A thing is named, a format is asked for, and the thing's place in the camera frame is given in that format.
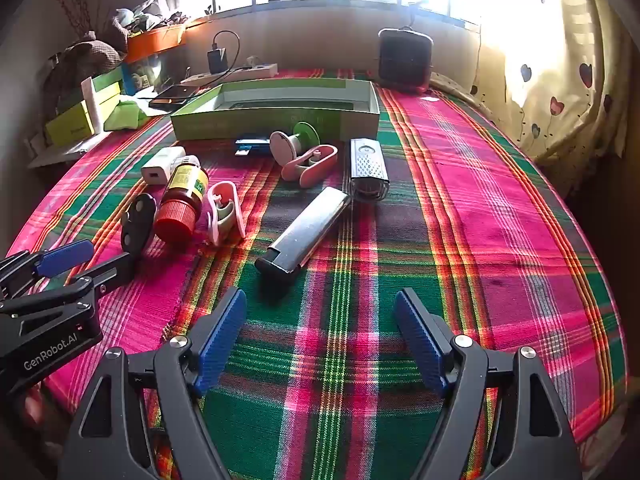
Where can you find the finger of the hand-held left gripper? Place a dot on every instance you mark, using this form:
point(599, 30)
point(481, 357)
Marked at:
point(112, 272)
point(65, 255)

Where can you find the white flat box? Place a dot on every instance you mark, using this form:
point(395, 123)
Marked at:
point(90, 105)

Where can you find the teal printed box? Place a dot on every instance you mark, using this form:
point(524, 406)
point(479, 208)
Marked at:
point(137, 80)

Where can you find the dry flower twigs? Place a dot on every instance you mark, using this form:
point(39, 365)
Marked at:
point(75, 15)

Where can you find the black charger plug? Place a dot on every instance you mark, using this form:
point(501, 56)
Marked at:
point(216, 62)

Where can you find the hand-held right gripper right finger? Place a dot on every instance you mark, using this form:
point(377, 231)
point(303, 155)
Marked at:
point(420, 340)

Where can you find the white charger adapter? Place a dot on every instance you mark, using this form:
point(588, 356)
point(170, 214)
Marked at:
point(160, 165)

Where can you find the cream heart print curtain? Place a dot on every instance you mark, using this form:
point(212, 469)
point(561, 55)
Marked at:
point(550, 85)

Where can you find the white power strip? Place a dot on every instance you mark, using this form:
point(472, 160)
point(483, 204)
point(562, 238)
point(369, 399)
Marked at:
point(260, 70)

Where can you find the white plug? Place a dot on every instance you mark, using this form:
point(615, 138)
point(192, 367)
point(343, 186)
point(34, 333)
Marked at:
point(252, 62)

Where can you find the pink green plaid blanket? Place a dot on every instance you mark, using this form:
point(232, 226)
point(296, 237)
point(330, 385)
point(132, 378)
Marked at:
point(450, 235)

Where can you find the white paper sheets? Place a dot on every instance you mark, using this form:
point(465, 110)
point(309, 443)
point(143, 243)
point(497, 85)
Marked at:
point(65, 152)

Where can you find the red capped brown bottle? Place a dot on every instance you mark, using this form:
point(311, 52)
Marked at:
point(185, 185)

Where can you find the light green pouch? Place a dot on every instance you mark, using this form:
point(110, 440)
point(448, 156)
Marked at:
point(127, 115)

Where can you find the brown checked cloth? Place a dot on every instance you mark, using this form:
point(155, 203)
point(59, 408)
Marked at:
point(90, 57)

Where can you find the silver rectangular lighter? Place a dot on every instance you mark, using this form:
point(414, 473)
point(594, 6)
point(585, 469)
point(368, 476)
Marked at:
point(305, 230)

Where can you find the potted succulent plants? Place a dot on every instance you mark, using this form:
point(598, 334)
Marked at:
point(145, 15)

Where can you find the bike light with clear lens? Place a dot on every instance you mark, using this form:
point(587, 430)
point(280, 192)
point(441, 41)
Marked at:
point(367, 165)

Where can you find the blue translucent usb device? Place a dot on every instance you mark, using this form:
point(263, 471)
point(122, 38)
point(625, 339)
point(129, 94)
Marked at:
point(250, 146)

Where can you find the black smartphone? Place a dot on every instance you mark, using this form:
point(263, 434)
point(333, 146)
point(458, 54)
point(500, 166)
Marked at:
point(175, 95)

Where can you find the green cardboard box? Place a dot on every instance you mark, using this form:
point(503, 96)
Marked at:
point(250, 125)

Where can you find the yellow-green carton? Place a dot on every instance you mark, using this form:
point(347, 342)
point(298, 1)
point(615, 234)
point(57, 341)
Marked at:
point(67, 127)

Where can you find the black round key fob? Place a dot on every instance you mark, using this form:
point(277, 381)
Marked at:
point(137, 220)

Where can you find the black speaker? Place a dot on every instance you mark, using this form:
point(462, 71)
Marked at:
point(405, 60)

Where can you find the orange planter box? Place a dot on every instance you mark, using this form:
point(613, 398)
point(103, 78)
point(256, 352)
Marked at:
point(155, 42)

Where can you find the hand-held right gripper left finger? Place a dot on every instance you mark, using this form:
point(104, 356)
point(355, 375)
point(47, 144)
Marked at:
point(222, 340)

